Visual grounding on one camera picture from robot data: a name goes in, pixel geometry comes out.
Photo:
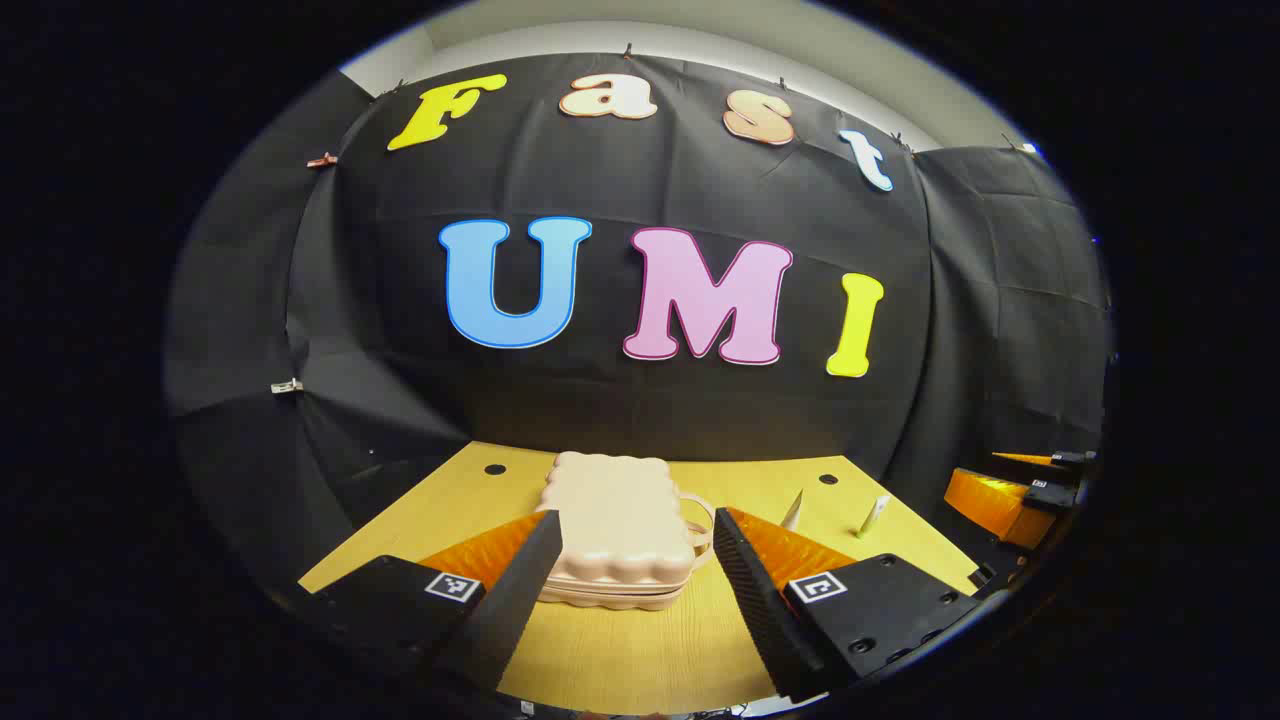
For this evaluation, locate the slim white tube green cap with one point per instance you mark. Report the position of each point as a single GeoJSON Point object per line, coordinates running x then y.
{"type": "Point", "coordinates": [873, 516]}

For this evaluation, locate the pale pink suitcase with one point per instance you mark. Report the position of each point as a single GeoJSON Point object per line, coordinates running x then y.
{"type": "Point", "coordinates": [620, 520]}

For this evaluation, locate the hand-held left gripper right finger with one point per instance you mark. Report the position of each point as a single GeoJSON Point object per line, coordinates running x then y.
{"type": "Point", "coordinates": [760, 600]}

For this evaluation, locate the black backdrop cloth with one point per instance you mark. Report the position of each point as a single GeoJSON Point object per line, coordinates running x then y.
{"type": "Point", "coordinates": [600, 170]}

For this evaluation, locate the wide white green-edged tube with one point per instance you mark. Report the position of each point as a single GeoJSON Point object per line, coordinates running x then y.
{"type": "Point", "coordinates": [792, 512]}

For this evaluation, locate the silver cloth clip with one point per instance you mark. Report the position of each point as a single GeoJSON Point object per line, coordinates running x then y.
{"type": "Point", "coordinates": [287, 386]}

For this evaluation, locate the copper cloth clip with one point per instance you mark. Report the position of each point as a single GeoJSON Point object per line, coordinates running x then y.
{"type": "Point", "coordinates": [322, 160]}

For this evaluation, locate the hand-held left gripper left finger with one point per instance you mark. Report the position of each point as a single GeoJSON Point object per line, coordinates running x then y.
{"type": "Point", "coordinates": [520, 590]}

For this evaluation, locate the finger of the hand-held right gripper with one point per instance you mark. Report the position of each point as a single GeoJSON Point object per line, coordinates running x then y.
{"type": "Point", "coordinates": [1070, 459]}
{"type": "Point", "coordinates": [1052, 497]}

